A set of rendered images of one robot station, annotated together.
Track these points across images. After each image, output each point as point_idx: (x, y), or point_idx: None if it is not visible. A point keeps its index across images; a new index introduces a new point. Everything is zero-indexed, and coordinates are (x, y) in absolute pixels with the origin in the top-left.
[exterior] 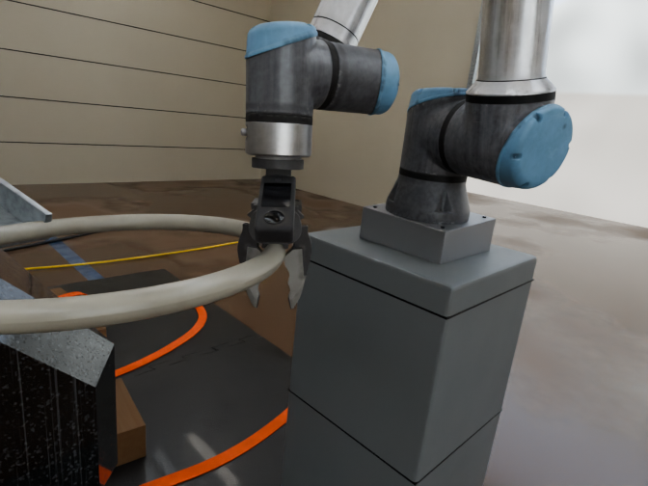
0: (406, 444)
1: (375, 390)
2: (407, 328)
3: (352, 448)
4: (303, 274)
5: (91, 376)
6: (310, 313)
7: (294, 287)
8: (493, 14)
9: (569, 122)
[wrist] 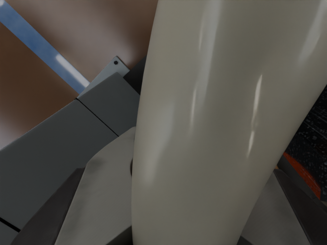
0: (73, 115)
1: (88, 153)
2: (23, 190)
3: (119, 131)
4: (86, 169)
5: None
6: None
7: (121, 143)
8: None
9: None
